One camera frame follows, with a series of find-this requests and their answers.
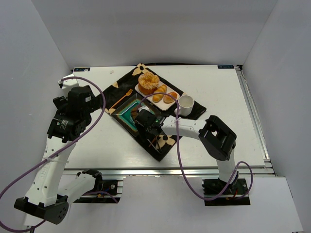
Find metal tongs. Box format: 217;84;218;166
147;136;162;154

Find large sugared round bread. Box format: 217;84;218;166
138;72;160;95

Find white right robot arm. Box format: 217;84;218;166
132;109;238;184

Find brown chocolate croissant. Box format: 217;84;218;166
131;108;139;121

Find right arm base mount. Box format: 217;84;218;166
202;178;251;206

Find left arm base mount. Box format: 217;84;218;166
74;169;121;204

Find teal square plate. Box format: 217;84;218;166
110;94;162;137

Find aluminium table frame rail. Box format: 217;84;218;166
235;65;275;175

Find orange plastic fork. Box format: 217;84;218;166
110;89;133;109

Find golden croissant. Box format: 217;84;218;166
153;84;167;103

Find small glazed bun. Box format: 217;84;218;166
163;92;178;104

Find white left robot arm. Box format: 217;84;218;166
14;85;102;224

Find white ceramic mug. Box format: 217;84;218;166
178;95;194;117

